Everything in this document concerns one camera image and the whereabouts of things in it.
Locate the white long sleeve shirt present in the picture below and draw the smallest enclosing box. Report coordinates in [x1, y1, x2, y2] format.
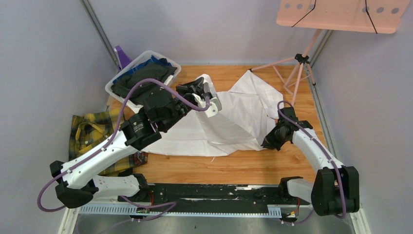
[143, 71, 283, 156]

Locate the white plastic laundry basket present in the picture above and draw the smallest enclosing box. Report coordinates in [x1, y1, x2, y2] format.
[105, 50, 181, 102]

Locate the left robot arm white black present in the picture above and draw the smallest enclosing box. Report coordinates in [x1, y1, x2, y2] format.
[50, 75, 219, 209]

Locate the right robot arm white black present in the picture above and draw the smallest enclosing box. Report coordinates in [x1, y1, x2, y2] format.
[262, 107, 360, 217]

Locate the dark striped shirt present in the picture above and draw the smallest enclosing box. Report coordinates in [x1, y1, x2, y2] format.
[111, 62, 178, 106]

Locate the blue shirt in basket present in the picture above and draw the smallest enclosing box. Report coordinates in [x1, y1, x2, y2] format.
[113, 55, 172, 84]

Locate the purple wedge object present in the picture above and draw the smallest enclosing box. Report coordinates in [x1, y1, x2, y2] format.
[113, 46, 131, 71]

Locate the red blue plaid shirt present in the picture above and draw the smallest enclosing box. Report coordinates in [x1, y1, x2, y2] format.
[134, 152, 149, 167]

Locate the yellow plaid shirt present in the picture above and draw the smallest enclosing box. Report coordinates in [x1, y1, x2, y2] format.
[68, 108, 141, 176]

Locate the pink music stand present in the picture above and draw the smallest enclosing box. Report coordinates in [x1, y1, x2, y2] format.
[253, 0, 410, 104]

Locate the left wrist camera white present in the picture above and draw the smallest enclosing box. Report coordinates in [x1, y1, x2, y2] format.
[192, 93, 223, 117]

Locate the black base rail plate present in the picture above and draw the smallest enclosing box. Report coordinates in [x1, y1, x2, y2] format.
[128, 183, 308, 214]

